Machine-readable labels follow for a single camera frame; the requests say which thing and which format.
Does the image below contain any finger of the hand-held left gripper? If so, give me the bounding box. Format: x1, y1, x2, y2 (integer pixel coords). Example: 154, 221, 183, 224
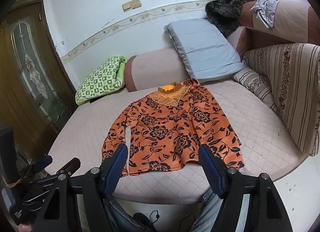
30, 155, 53, 174
57, 160, 82, 176

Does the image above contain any green checked pillow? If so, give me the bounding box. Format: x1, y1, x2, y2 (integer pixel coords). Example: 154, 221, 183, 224
75, 56, 128, 106

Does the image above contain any wooden door with glass panel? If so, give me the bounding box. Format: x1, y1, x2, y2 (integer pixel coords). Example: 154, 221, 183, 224
0, 0, 78, 173

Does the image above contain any light blue pillow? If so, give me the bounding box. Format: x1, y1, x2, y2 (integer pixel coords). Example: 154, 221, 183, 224
164, 18, 248, 83

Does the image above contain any striped floral cushion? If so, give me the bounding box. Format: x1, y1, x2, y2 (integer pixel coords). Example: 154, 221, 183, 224
244, 43, 320, 157

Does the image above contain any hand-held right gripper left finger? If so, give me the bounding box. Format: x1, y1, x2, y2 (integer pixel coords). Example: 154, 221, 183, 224
32, 143, 129, 232

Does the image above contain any person's left hand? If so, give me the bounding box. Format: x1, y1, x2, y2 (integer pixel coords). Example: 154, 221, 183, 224
18, 222, 34, 232

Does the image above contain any person's right leg in jeans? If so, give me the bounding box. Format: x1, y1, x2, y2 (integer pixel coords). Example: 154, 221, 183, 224
191, 189, 225, 232

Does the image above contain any pink brown folded quilt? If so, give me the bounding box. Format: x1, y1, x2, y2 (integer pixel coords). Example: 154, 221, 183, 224
226, 0, 320, 58

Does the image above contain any person's leg in jeans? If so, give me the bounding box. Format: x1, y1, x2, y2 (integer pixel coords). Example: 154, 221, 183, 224
104, 193, 155, 232
191, 189, 225, 232

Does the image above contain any person's left leg in jeans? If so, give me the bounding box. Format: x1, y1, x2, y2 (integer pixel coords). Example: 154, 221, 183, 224
104, 193, 155, 232

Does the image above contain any grey crumpled cloth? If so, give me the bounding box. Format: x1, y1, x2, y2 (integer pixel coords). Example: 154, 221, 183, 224
251, 0, 287, 29

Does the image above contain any dark fur garment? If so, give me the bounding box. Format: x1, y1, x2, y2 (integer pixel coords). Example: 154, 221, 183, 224
205, 0, 244, 35

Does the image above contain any orange floral shirt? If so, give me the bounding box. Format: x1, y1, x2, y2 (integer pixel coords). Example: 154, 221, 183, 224
101, 78, 245, 176

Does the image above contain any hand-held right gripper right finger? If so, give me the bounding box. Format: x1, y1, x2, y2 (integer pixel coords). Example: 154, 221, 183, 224
199, 144, 293, 232

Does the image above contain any pink bolster cushion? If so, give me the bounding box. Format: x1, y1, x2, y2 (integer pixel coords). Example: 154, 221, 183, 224
124, 47, 190, 92

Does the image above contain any black cable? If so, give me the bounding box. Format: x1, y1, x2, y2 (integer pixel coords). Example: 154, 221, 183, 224
147, 209, 195, 225

